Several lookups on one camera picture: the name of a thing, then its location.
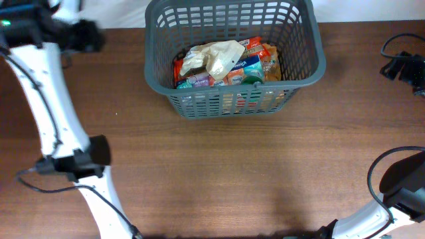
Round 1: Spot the beige coffee mix bag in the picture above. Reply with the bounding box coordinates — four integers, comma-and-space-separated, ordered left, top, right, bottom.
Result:
222, 43, 282, 110

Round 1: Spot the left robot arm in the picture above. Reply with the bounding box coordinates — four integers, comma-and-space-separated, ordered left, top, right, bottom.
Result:
1, 0, 141, 238

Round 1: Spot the blue white carton box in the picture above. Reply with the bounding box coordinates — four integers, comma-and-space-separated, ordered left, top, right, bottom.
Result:
173, 55, 265, 89

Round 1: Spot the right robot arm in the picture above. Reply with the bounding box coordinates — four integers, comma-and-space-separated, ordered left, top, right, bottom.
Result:
313, 146, 424, 238

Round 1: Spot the beige paper bag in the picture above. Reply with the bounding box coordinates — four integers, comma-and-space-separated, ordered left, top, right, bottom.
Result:
179, 40, 245, 80

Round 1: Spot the red spaghetti packet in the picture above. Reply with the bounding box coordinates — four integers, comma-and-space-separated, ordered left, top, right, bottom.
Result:
173, 37, 278, 89

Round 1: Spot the green lid jar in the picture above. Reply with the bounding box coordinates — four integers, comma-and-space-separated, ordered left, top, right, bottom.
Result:
238, 69, 264, 103

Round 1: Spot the grey plastic basket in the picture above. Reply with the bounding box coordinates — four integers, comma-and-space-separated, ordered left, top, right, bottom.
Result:
144, 0, 327, 120

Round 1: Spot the right black cable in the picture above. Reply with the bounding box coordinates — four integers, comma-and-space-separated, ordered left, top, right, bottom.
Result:
367, 32, 425, 239

